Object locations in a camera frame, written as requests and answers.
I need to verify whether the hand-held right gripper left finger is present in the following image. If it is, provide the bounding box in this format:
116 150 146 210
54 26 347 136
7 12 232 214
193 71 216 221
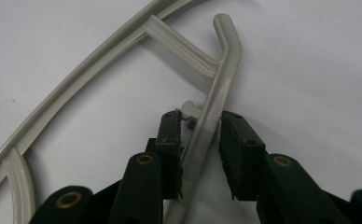
107 109 184 224

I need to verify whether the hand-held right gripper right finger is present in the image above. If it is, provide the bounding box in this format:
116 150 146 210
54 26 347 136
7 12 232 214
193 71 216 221
218 110 351 224

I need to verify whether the grey plastic clothes hanger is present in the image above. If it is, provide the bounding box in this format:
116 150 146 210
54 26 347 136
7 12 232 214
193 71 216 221
0 0 244 224

